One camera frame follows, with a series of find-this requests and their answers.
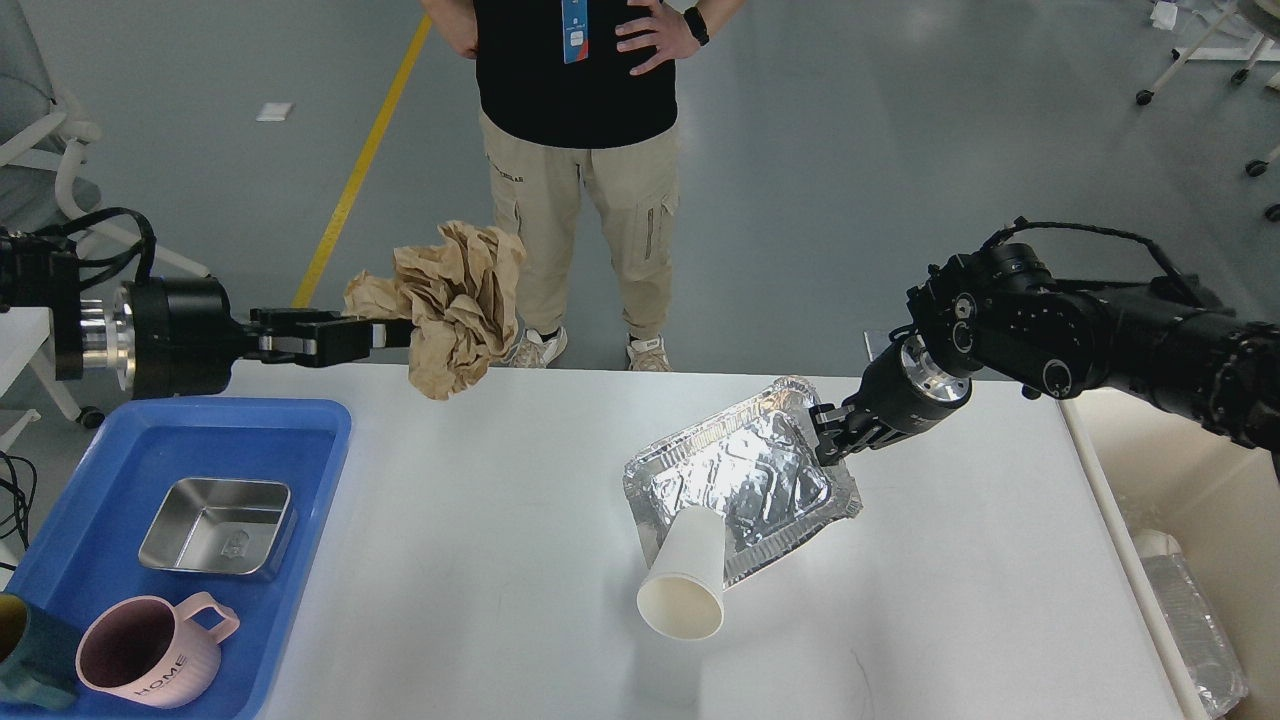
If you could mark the foil tray inside bin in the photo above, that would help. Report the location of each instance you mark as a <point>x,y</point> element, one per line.
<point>1202,642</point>

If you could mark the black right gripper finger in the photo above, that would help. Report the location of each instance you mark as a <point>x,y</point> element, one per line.
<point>832,418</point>
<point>835,443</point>

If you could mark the beige plastic bin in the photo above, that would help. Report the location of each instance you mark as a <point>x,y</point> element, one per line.
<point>1156,471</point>

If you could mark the square stainless steel tray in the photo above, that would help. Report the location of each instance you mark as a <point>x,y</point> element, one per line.
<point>221,526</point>

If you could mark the teal mug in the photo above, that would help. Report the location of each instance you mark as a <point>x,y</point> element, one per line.
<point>38,657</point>

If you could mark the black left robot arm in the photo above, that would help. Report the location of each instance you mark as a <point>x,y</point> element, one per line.
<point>43,269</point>

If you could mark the small white side table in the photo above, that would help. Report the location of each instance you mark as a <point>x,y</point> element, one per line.
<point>24,332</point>

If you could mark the person's left hand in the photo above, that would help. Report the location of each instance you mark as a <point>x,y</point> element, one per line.
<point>661,30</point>

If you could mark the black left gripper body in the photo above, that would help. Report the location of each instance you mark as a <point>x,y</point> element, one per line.
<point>165,338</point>

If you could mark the white chair base with casters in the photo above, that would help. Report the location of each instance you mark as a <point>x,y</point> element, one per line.
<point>1214,128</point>

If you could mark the clear plastic floor plate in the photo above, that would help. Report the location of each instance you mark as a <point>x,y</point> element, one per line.
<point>879,343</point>

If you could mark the aluminium foil tray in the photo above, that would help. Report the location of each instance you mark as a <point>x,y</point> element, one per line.
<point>755,464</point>

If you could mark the pink ceramic mug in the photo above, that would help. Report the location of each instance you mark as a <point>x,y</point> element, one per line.
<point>149,651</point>

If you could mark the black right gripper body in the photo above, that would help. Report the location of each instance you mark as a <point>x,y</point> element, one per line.
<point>903,393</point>

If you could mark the white paper cup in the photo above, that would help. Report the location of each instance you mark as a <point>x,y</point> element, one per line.
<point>682,595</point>

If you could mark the person's right hand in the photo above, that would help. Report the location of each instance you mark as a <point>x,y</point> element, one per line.
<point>456,22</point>

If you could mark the brown paper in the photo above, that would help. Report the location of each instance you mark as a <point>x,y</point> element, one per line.
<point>459,294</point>

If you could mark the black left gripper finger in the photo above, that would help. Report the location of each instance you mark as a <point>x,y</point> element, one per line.
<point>294,319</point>
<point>327,348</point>

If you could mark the blue plastic tray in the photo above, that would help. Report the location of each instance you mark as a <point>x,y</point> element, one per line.
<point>84,558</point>

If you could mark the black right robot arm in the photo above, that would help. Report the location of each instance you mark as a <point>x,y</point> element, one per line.
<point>1168,342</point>

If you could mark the person in black shirt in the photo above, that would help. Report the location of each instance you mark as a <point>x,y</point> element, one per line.
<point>563,120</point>

